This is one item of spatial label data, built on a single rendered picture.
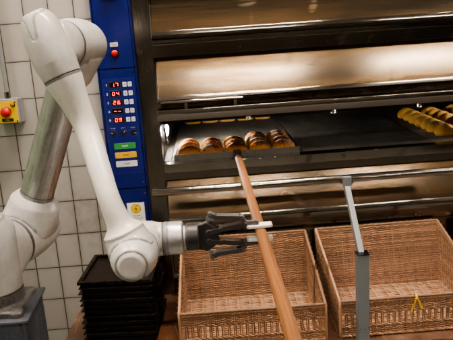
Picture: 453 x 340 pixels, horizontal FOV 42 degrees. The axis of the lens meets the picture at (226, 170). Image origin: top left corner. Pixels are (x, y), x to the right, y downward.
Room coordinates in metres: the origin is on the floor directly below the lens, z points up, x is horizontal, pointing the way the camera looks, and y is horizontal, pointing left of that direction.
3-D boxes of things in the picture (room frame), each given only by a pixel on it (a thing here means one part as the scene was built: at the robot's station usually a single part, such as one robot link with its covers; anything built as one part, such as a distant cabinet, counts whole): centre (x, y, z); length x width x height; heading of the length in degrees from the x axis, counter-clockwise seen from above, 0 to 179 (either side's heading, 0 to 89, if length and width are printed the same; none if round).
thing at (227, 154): (2.70, -0.05, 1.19); 0.55 x 0.36 x 0.03; 92
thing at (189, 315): (2.21, -0.06, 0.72); 0.56 x 0.49 x 0.28; 91
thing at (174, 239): (1.51, 0.15, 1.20); 0.09 x 0.06 x 0.09; 2
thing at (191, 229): (1.51, 0.08, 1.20); 0.09 x 0.07 x 0.08; 92
